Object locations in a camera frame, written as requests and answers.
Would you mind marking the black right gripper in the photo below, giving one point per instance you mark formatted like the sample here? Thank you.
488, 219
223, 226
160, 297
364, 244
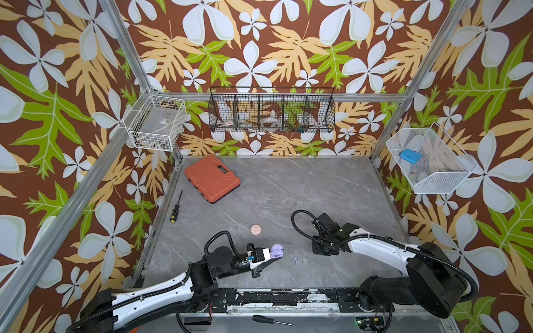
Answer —
315, 250

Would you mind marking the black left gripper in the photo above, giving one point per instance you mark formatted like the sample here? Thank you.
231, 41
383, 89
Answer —
252, 270

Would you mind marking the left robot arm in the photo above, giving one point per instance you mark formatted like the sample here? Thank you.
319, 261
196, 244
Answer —
188, 292

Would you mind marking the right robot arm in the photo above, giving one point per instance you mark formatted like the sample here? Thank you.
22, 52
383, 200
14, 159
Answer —
428, 278

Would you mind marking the red plastic tool case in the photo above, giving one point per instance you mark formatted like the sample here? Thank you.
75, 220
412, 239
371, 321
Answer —
212, 178

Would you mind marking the blue case in basket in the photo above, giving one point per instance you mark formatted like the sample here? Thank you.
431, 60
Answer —
410, 156

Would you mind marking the black screwdriver front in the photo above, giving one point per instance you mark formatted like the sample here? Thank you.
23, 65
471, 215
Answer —
267, 320

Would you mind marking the yellow black screwdriver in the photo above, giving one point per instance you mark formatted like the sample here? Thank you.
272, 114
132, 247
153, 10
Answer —
175, 211

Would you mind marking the white mesh basket right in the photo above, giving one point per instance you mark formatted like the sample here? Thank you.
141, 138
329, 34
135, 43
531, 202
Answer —
444, 166

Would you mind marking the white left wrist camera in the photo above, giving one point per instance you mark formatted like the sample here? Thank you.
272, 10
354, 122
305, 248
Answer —
257, 256

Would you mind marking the black wire basket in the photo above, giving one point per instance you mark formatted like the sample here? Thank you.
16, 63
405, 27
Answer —
282, 109

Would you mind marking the white wire basket left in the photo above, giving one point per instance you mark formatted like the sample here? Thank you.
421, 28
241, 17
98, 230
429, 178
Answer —
154, 122

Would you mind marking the aluminium frame post right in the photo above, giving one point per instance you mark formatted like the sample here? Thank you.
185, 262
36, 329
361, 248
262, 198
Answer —
437, 47

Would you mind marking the aluminium frame post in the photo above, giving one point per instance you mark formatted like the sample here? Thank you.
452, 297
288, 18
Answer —
120, 136
437, 47

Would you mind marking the aluminium frame post left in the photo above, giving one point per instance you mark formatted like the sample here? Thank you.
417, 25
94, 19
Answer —
120, 136

